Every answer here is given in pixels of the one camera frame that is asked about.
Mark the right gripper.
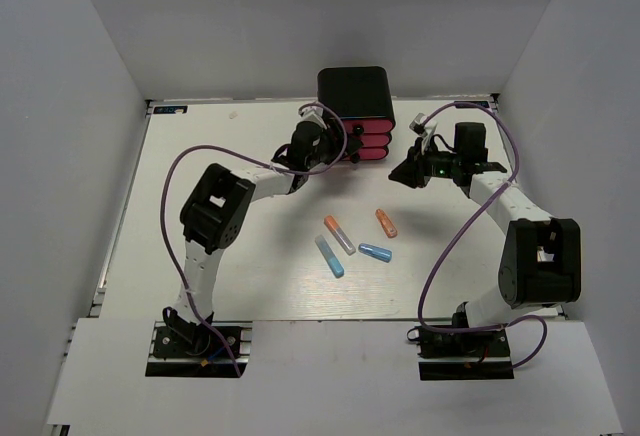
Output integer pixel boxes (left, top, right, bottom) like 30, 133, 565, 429
390, 136, 463, 188

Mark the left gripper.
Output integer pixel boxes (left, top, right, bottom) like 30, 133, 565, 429
306, 119, 364, 169

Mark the pink drawer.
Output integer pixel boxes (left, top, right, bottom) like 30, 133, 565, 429
350, 133, 392, 148
343, 146, 389, 164
342, 118, 395, 137

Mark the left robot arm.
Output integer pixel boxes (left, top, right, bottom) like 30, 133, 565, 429
163, 118, 363, 355

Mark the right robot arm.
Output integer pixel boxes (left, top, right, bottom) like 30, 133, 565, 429
389, 122, 582, 355

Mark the black drawer cabinet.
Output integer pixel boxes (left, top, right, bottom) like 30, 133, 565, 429
317, 66, 395, 120

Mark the orange cap white highlighter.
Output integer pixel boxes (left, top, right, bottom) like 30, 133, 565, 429
324, 215, 356, 256

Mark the blue highlighter clear cap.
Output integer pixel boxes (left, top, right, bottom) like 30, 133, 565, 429
314, 235, 344, 278

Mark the left logo sticker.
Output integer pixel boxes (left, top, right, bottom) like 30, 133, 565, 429
153, 105, 188, 115

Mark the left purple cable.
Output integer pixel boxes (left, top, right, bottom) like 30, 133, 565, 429
159, 101, 348, 376

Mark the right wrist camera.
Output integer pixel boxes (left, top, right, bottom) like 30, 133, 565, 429
409, 113, 437, 146

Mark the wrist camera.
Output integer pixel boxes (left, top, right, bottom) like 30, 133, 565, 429
409, 113, 437, 146
298, 104, 327, 130

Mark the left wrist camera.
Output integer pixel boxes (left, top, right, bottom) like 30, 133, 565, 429
298, 104, 327, 130

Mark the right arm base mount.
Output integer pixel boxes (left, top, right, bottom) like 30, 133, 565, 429
407, 326, 514, 382

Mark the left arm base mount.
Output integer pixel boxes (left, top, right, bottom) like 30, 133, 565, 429
145, 322, 253, 379

